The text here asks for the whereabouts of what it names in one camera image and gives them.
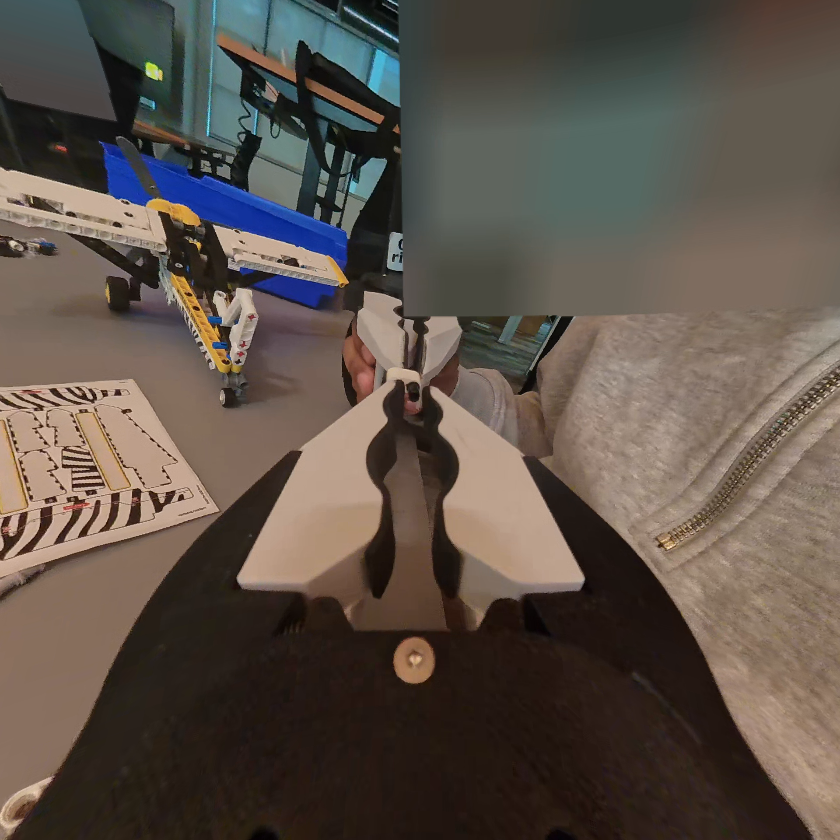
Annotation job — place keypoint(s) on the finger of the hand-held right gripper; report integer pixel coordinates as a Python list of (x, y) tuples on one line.
[(439, 344), (380, 334)]

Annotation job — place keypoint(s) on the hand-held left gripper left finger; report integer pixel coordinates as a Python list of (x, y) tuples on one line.
[(315, 525)]

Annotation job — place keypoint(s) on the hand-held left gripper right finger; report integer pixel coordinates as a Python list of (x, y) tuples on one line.
[(505, 525)]

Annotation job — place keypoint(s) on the white lego connector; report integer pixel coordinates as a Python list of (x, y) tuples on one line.
[(401, 375)]

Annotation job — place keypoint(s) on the white yellow lego plane model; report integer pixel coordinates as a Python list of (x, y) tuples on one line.
[(98, 210)]

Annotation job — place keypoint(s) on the grey lego pin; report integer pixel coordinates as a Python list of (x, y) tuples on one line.
[(19, 581)]

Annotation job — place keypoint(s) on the small dark lego parts cluster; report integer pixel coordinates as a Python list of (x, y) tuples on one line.
[(29, 247)]

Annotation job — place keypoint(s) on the person's right hand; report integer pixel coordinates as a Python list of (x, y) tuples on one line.
[(358, 367)]

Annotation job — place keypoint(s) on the blue plastic bin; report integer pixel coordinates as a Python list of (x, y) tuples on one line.
[(262, 210)]

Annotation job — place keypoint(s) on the zebra striped sticker sheet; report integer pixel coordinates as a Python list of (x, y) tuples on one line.
[(98, 459)]

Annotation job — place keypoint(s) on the wooden standing desk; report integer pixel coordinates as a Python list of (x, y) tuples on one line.
[(295, 72)]

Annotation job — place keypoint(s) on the dark flat screen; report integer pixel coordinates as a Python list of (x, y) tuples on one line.
[(138, 33)]

